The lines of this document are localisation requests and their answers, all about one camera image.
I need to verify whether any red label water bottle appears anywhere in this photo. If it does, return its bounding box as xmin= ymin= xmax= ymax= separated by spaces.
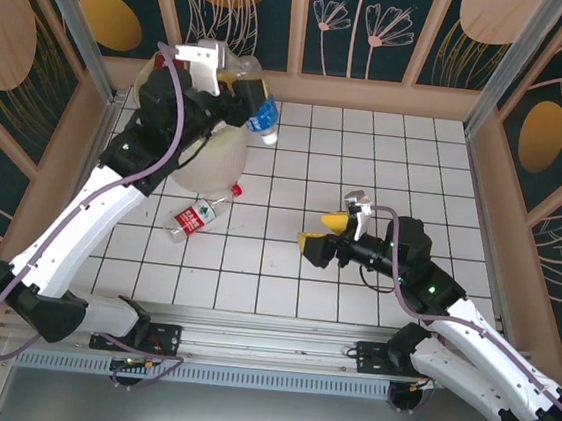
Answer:
xmin=163 ymin=177 xmax=243 ymax=250

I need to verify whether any aluminium side rail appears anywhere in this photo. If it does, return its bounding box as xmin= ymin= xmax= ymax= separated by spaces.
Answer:
xmin=442 ymin=131 xmax=541 ymax=352
xmin=23 ymin=87 xmax=126 ymax=316

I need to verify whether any blue label Pocari bottle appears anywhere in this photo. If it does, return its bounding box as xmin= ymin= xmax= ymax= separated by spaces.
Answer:
xmin=217 ymin=53 xmax=288 ymax=148

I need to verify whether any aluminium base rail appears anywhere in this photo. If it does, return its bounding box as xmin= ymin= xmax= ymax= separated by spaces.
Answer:
xmin=0 ymin=284 xmax=535 ymax=398

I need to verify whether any cream plastic bin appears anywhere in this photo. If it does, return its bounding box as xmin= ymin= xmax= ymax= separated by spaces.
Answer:
xmin=121 ymin=41 xmax=259 ymax=199

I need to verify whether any right gripper thin black cable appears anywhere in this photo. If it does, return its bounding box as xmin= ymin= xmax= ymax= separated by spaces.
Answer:
xmin=355 ymin=266 xmax=404 ymax=297

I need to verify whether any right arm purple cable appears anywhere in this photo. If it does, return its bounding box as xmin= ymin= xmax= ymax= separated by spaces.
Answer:
xmin=349 ymin=205 xmax=562 ymax=421

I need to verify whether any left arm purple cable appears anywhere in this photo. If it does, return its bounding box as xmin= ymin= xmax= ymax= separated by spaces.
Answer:
xmin=0 ymin=26 xmax=220 ymax=397

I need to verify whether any aluminium corner post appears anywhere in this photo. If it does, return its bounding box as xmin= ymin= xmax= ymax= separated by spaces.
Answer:
xmin=11 ymin=0 xmax=128 ymax=104
xmin=462 ymin=0 xmax=562 ymax=145

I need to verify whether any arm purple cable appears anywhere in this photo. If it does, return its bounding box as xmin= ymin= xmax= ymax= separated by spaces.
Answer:
xmin=0 ymin=26 xmax=220 ymax=397
xmin=349 ymin=205 xmax=562 ymax=421

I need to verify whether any gripper thin black cable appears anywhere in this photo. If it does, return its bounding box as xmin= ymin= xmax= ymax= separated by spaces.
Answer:
xmin=177 ymin=122 xmax=220 ymax=172
xmin=355 ymin=266 xmax=404 ymax=297

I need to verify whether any perforated metal cable duct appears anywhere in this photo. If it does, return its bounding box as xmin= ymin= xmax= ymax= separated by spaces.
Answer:
xmin=7 ymin=342 xmax=437 ymax=410

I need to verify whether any left gripper thin black cable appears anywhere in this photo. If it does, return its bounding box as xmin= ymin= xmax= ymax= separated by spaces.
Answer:
xmin=177 ymin=122 xmax=220 ymax=172

